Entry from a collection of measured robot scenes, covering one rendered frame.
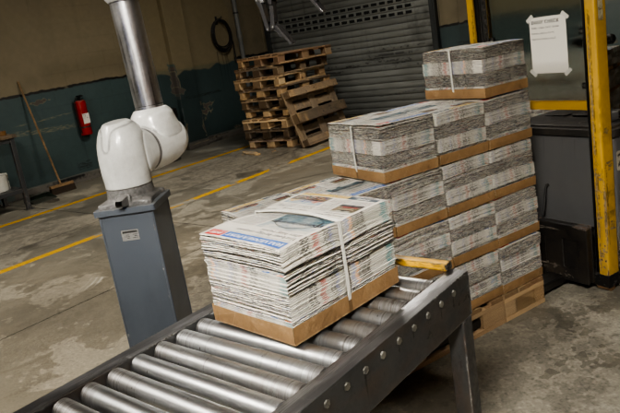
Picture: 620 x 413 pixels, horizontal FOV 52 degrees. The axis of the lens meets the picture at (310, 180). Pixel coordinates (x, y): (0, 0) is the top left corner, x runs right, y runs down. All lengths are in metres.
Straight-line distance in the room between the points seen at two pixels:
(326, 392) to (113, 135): 1.21
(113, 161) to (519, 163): 1.83
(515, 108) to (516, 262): 0.73
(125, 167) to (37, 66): 7.04
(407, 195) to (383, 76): 7.68
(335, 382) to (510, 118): 1.97
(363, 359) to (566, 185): 2.43
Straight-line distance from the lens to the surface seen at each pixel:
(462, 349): 1.74
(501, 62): 2.96
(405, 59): 9.98
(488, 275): 3.02
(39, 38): 9.20
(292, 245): 1.33
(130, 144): 2.13
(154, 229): 2.14
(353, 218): 1.47
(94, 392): 1.46
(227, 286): 1.52
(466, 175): 2.82
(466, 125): 2.80
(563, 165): 3.57
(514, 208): 3.08
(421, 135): 2.62
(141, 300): 2.24
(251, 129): 9.22
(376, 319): 1.50
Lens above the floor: 1.44
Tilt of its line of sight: 13 degrees down
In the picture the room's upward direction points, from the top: 9 degrees counter-clockwise
